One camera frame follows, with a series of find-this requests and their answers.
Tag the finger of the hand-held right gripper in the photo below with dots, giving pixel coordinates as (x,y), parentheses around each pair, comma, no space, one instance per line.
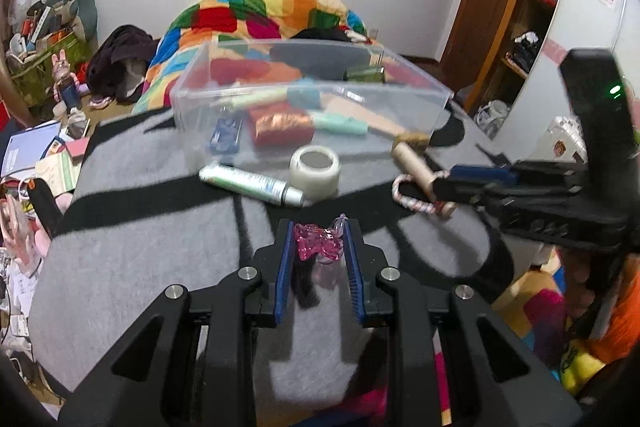
(480,173)
(465,196)

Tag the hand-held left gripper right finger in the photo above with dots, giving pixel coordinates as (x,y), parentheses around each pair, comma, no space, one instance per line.
(354,277)

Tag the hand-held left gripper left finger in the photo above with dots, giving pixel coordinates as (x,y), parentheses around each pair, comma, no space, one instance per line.
(282,277)

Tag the pink hair clip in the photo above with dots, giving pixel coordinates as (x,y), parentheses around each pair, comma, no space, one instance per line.
(312,244)

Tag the green glass bottle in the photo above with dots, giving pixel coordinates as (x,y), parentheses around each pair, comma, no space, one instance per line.
(365,73)

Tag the red tea packet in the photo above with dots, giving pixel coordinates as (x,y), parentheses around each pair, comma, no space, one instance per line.
(280,124)

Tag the purple spray bottle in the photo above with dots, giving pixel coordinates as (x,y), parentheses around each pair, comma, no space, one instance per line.
(226,134)

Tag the light green tube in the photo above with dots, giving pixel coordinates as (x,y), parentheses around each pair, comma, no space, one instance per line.
(255,98)

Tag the clear plastic storage box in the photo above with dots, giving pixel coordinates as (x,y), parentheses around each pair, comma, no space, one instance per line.
(225,77)

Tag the person's right hand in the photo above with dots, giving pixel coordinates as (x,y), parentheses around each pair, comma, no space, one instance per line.
(577,282)

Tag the white bag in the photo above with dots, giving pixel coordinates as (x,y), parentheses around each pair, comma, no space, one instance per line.
(492,117)

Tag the white printed carton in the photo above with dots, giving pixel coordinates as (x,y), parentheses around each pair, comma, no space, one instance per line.
(557,142)

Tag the slim white tube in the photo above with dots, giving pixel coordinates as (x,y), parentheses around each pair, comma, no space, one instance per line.
(245,181)

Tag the clear tape roll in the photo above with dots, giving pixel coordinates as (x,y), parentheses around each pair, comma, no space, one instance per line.
(315,172)

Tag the grey black patterned blanket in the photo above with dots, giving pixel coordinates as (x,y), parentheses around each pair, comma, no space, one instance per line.
(150,232)

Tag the white cabinet door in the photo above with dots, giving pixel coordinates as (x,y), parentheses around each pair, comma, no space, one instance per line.
(590,22)

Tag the black clothes pile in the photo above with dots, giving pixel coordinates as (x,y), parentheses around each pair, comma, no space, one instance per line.
(320,34)

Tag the pink slippers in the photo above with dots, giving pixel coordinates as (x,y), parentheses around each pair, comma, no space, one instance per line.
(100,101)

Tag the dark purple clothes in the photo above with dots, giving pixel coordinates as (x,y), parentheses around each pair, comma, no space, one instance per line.
(120,57)

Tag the blue white notebook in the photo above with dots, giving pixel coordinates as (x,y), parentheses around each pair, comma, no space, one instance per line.
(27,147)

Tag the pink bunny figurine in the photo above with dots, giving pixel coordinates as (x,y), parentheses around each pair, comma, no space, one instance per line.
(66,82)

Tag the green patterned storage box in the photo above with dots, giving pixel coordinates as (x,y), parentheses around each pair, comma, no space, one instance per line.
(40,72)

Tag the grey plush pillow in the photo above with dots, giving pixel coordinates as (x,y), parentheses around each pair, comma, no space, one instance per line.
(82,4)

